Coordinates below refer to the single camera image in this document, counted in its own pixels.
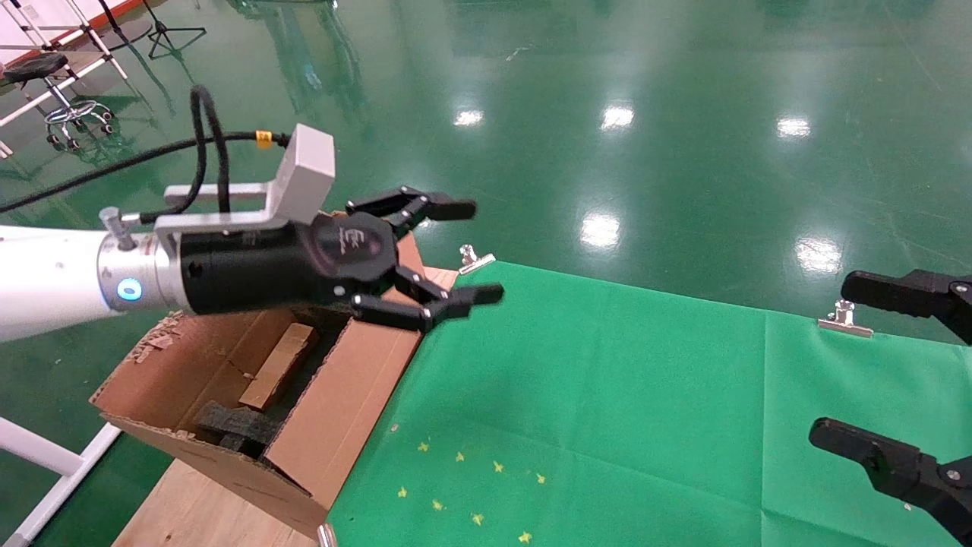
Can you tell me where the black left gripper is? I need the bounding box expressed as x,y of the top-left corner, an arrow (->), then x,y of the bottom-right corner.
178,185 -> 505,334

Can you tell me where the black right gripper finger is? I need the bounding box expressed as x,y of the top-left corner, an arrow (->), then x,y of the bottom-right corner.
808,418 -> 972,545
839,270 -> 972,344

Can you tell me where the small cardboard box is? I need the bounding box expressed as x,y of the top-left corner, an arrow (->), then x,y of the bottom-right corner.
238,322 -> 320,413

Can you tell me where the large open cardboard carton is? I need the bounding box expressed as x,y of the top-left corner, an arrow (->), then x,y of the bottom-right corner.
90,211 -> 460,536

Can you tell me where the green cloth mat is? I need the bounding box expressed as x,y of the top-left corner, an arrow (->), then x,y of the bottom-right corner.
327,261 -> 972,547

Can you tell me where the black foam block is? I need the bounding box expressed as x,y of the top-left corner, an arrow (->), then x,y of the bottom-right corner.
194,401 -> 282,457

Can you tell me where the black tripod stand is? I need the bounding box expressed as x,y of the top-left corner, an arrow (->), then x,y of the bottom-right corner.
143,0 -> 207,60

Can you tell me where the black floor stand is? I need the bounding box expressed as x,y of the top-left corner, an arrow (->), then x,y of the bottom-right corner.
97,0 -> 153,51

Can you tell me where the black round stool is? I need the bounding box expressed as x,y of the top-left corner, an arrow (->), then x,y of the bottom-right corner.
2,52 -> 116,150

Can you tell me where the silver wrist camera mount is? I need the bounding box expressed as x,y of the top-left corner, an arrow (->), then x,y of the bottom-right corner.
152,124 -> 336,232

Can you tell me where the black cable with yellow label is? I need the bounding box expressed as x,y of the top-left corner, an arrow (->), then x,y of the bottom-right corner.
0,131 -> 291,213

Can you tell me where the thick black braided cable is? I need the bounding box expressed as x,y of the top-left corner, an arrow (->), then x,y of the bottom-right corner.
139,85 -> 232,225

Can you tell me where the white tube frame table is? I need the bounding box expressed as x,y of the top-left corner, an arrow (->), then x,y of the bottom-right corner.
0,0 -> 130,130

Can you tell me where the white desk foot frame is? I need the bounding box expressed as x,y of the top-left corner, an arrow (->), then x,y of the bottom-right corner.
0,416 -> 124,547

